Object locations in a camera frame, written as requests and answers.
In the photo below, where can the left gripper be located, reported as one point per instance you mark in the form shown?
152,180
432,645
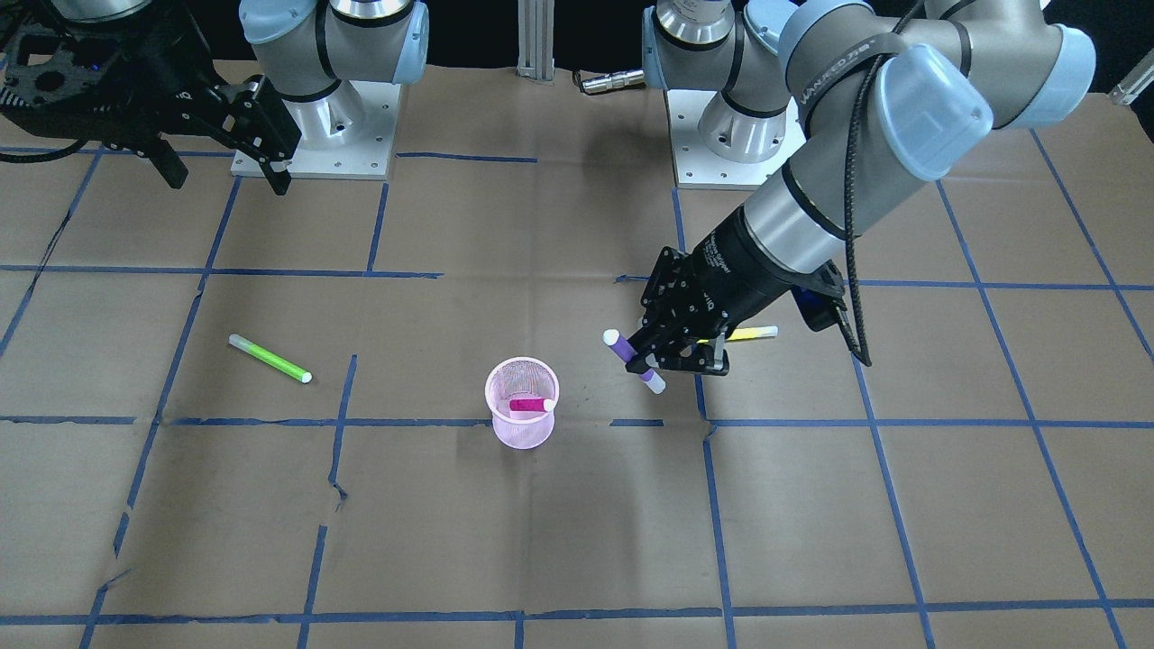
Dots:
745,270

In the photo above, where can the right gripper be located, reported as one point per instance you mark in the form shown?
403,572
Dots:
155,83

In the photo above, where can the purple pen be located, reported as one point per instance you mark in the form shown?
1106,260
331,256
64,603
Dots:
634,361

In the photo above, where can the pink pen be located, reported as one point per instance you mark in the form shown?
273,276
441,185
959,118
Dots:
533,405

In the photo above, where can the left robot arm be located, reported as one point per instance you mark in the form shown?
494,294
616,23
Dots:
885,105

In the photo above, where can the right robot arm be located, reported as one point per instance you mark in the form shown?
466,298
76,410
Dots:
307,49

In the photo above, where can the pink mesh cup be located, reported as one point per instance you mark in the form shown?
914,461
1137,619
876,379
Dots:
522,394

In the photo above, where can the yellow pen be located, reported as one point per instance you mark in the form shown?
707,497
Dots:
744,334

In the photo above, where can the green pen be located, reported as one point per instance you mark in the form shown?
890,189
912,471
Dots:
270,358

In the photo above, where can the brown paper table cover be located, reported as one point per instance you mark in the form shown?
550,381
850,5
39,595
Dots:
985,484

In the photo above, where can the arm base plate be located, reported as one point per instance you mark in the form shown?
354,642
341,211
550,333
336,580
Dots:
718,147
349,134

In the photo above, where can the aluminium frame post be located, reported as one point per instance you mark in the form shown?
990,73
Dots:
535,36

